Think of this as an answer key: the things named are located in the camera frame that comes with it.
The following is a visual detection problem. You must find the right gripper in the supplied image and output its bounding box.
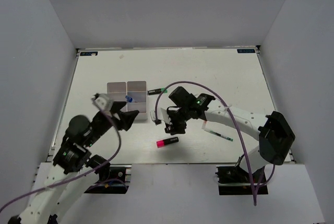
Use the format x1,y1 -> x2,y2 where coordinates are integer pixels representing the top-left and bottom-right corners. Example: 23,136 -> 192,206
164,104 -> 192,135

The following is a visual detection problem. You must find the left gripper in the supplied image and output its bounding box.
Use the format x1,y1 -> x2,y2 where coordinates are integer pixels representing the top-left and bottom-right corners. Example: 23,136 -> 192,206
86,100 -> 140,146

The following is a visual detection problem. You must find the blue cap glue bottle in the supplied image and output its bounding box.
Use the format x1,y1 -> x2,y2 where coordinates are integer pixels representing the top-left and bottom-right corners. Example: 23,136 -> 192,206
125,95 -> 137,103

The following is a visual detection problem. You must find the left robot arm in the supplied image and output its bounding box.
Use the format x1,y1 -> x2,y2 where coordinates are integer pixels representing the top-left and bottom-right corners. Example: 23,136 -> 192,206
6,99 -> 139,223

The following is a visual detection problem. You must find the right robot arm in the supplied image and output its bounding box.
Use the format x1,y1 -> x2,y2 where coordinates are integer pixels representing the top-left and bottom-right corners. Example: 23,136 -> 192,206
159,86 -> 295,183

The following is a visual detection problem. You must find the pink highlighter marker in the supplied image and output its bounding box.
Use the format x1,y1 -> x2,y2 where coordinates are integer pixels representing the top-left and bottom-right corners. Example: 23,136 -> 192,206
156,137 -> 179,148

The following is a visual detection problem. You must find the right white organizer tray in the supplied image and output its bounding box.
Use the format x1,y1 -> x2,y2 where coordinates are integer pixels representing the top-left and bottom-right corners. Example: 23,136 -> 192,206
127,81 -> 148,121

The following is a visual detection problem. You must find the green ink pen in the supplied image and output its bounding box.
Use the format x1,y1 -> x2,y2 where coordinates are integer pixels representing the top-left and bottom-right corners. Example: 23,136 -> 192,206
201,121 -> 233,142

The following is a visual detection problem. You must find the green highlighter marker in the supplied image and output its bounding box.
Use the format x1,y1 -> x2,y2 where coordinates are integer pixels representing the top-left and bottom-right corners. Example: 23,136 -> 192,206
147,88 -> 164,96

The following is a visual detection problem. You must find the left blue table label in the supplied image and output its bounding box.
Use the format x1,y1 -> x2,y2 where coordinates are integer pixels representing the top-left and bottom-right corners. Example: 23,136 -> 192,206
80,51 -> 98,56

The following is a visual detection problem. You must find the blue table label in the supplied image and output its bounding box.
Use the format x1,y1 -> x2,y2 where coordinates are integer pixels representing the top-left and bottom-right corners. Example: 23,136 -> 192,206
237,49 -> 256,54
80,51 -> 98,56

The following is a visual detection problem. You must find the right blue table label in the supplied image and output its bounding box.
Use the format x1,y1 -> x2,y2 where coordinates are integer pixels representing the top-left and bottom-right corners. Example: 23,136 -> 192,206
237,49 -> 256,54

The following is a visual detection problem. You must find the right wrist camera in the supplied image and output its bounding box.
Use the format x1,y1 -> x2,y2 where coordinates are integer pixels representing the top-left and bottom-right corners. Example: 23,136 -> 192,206
151,108 -> 171,125

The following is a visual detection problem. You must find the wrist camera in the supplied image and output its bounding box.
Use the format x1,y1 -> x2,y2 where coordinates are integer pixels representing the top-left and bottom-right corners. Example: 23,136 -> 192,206
92,93 -> 114,111
151,108 -> 171,125

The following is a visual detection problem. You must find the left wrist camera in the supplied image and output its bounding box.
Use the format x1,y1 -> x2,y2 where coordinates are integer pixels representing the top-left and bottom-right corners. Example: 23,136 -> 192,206
92,93 -> 114,111

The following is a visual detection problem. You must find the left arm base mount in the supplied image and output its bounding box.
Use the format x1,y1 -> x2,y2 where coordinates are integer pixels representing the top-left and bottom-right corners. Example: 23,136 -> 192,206
85,165 -> 132,195

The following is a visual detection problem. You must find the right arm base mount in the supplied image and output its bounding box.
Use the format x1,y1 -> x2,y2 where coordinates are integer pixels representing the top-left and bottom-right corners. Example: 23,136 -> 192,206
215,165 -> 269,196

